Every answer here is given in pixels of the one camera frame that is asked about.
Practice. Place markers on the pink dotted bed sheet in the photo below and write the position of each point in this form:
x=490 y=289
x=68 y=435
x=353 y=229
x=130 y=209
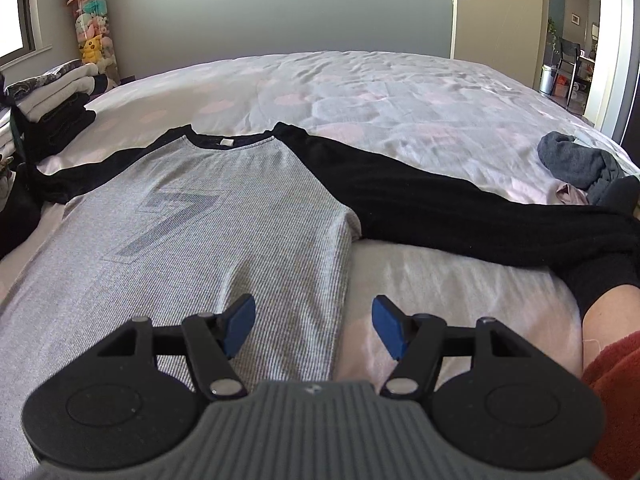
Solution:
x=457 y=118

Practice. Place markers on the cream bedroom door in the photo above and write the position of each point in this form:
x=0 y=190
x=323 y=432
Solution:
x=506 y=35

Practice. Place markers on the person's left leg black sock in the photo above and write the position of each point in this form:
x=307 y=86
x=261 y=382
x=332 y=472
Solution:
x=21 y=211

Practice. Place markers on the white trash bin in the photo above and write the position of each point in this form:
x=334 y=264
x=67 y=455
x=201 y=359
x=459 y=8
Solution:
x=547 y=79

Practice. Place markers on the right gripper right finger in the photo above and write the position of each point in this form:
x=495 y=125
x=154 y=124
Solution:
x=414 y=342

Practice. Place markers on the stack of folded clothes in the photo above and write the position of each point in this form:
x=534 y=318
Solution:
x=42 y=114

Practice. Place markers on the person's right leg black sock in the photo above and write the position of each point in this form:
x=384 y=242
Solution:
x=605 y=283

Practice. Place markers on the grey black raglan shirt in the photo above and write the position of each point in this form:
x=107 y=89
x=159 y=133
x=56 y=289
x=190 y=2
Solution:
x=192 y=222

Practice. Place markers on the dark grey crumpled garment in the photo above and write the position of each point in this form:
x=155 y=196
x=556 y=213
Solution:
x=591 y=170

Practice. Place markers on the window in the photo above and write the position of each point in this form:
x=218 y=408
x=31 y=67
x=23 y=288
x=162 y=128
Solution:
x=21 y=35

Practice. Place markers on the person's leg black sock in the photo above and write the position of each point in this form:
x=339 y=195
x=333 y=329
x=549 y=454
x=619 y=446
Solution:
x=605 y=283
x=21 y=211

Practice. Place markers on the plush toy column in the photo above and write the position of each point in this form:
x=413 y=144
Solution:
x=93 y=36

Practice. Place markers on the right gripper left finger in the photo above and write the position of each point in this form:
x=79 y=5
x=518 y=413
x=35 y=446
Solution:
x=212 y=342

